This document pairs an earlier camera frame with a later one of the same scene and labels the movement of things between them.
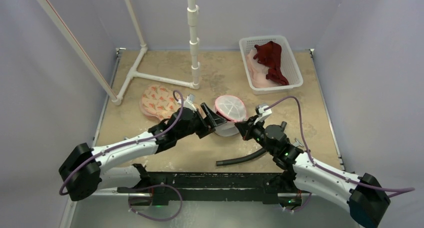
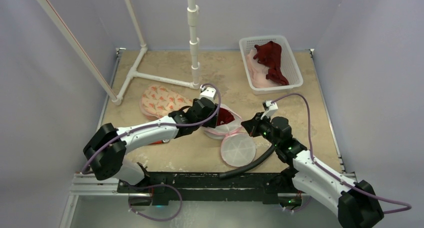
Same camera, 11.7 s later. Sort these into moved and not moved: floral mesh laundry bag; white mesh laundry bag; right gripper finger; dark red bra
Moved: white mesh laundry bag
Not moved: dark red bra; floral mesh laundry bag; right gripper finger
